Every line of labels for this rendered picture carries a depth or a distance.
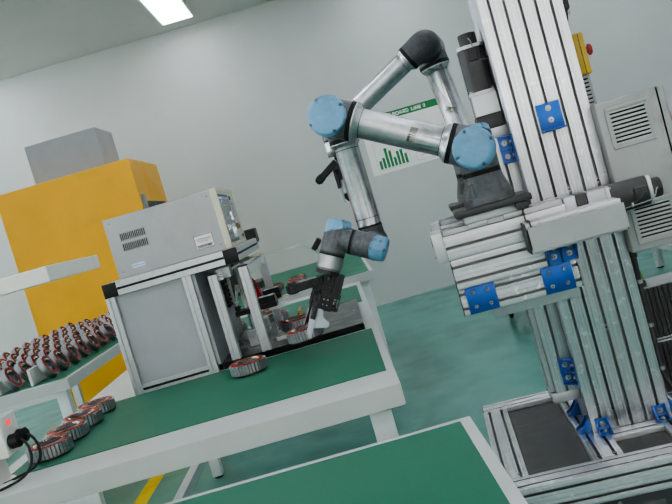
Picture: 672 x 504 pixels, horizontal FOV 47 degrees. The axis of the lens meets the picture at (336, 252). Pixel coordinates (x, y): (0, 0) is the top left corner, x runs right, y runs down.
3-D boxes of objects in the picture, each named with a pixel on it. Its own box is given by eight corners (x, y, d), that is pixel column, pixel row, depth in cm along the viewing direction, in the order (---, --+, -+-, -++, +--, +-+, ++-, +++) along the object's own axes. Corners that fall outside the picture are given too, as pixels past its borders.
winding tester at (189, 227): (246, 240, 298) (231, 189, 296) (232, 247, 254) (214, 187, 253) (150, 268, 298) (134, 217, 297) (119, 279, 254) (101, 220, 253)
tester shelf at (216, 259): (259, 248, 309) (255, 237, 308) (239, 260, 241) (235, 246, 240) (154, 278, 309) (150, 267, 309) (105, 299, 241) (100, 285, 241)
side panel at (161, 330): (221, 370, 246) (192, 274, 244) (219, 372, 243) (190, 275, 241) (137, 394, 246) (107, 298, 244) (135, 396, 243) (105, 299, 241)
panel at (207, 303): (244, 329, 310) (223, 258, 308) (221, 363, 244) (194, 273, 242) (241, 330, 310) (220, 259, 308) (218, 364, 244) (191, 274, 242)
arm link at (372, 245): (392, 234, 230) (357, 226, 232) (388, 238, 219) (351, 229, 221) (387, 259, 232) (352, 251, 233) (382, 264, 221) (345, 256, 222)
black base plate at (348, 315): (357, 303, 308) (356, 297, 308) (365, 329, 245) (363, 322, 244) (245, 335, 309) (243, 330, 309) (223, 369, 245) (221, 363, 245)
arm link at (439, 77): (458, 174, 285) (403, 38, 283) (462, 173, 300) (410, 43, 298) (489, 162, 282) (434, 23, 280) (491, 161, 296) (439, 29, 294)
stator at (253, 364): (241, 379, 220) (237, 367, 219) (226, 377, 229) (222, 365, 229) (274, 366, 225) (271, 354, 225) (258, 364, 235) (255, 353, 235)
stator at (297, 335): (323, 328, 232) (318, 317, 232) (327, 333, 221) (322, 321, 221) (288, 342, 231) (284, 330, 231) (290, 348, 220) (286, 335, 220)
